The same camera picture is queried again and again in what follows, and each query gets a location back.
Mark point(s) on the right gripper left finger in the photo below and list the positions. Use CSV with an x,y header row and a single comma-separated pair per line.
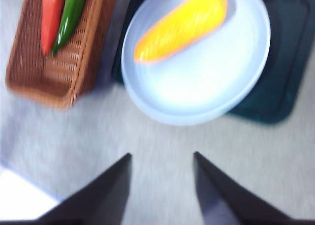
x,y
98,200

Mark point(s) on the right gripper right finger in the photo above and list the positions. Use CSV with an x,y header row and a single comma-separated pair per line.
x,y
226,202

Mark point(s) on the blue round plate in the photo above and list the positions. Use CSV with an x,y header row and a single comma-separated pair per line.
x,y
197,87

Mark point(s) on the yellow corn cob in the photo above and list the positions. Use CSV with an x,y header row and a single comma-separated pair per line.
x,y
182,28

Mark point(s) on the brown wicker basket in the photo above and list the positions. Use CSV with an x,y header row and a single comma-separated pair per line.
x,y
37,82

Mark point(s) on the dark rectangular tray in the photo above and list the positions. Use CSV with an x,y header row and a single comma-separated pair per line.
x,y
283,74

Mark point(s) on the green pepper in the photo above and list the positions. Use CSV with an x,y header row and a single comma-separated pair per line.
x,y
71,15

